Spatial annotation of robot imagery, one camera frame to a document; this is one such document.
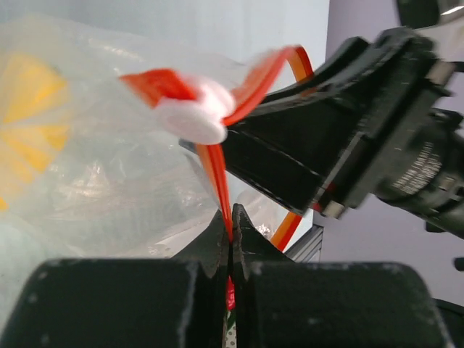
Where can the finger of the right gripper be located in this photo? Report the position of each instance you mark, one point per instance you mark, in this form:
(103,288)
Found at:
(289,145)

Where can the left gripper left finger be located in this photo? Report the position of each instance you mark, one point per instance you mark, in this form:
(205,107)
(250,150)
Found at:
(127,302)

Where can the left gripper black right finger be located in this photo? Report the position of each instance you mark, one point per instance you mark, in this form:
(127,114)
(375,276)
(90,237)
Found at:
(282,303)

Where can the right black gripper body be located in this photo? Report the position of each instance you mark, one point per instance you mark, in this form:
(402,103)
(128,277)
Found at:
(390,139)

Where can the clear zip top bag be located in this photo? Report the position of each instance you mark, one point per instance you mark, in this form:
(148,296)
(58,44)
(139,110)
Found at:
(142,173)

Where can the fake yellow lemon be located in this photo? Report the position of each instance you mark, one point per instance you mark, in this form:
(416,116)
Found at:
(33,121)

